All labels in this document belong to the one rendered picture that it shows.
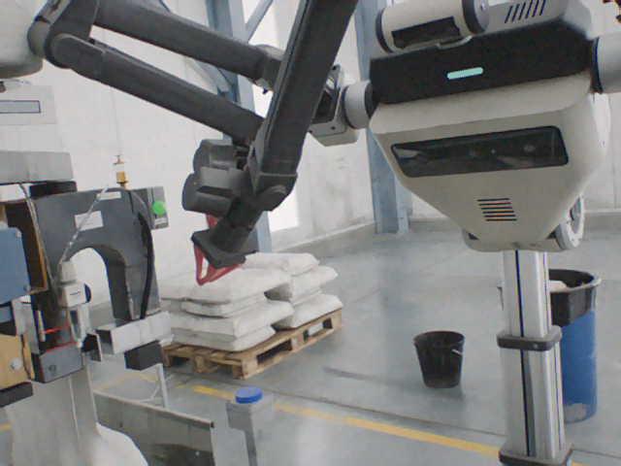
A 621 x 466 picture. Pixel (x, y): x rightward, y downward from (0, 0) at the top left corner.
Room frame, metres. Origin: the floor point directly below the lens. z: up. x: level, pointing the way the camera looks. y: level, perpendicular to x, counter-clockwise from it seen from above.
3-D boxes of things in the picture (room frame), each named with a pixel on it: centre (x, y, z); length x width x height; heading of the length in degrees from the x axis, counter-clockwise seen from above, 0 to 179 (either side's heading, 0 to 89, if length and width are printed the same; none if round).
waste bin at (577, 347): (2.81, -1.12, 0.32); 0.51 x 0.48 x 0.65; 142
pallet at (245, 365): (4.39, 0.51, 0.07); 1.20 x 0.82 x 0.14; 144
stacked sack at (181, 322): (4.26, 0.83, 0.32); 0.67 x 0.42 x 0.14; 146
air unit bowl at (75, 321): (1.03, 0.43, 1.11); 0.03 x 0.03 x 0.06
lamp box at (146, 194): (1.28, 0.34, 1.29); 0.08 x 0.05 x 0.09; 52
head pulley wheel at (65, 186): (1.16, 0.49, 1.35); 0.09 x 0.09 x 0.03
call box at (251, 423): (1.27, 0.18, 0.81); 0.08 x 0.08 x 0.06; 52
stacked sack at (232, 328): (4.02, 0.52, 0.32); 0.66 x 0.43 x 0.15; 144
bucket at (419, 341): (3.29, -0.66, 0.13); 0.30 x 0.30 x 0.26
